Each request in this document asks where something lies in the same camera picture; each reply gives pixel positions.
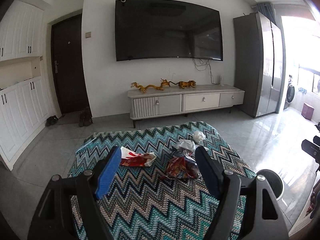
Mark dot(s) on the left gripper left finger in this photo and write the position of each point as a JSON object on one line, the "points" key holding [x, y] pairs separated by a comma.
{"points": [[53, 217]]}

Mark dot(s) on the washing machine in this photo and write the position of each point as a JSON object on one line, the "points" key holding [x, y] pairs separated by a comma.
{"points": [[290, 93]]}

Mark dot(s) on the purple storage box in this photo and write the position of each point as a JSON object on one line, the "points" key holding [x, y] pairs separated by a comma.
{"points": [[307, 111]]}

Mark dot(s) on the black wall television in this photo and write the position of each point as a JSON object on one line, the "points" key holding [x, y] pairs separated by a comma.
{"points": [[151, 29]]}

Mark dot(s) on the red snack wrapper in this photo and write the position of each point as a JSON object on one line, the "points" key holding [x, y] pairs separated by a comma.
{"points": [[182, 168]]}

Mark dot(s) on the crumpled clear plastic wrapper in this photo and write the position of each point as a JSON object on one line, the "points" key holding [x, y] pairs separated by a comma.
{"points": [[184, 149]]}

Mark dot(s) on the brown shoes by door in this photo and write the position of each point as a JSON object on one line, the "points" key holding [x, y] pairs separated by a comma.
{"points": [[85, 118]]}

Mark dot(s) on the red white paper bag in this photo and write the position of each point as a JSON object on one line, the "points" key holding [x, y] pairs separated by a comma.
{"points": [[132, 159]]}

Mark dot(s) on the black shoes on floor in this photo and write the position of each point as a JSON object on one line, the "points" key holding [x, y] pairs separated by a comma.
{"points": [[52, 120]]}

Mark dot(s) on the white wall cupboard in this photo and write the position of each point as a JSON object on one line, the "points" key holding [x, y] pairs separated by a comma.
{"points": [[25, 103]]}

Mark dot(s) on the white round trash bin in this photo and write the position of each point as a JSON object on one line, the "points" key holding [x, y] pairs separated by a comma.
{"points": [[275, 182]]}

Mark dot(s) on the grey refrigerator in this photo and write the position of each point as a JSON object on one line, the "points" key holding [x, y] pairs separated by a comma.
{"points": [[258, 63]]}

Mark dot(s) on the dark entrance door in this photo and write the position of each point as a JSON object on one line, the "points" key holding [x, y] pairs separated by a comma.
{"points": [[67, 67]]}

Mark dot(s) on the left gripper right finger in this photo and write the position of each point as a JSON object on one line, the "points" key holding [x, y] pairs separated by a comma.
{"points": [[262, 217]]}

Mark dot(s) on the white tissue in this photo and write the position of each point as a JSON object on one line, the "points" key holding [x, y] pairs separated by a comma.
{"points": [[198, 136]]}

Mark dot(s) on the golden tiger figurine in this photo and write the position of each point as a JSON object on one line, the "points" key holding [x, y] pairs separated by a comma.
{"points": [[184, 85]]}

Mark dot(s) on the golden dragon figurine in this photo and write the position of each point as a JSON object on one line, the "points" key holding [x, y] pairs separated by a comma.
{"points": [[143, 89]]}

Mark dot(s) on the zigzag knitted table cloth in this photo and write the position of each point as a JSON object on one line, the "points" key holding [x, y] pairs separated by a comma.
{"points": [[141, 203]]}

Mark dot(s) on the white TV cabinet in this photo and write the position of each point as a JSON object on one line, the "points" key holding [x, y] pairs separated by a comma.
{"points": [[178, 101]]}

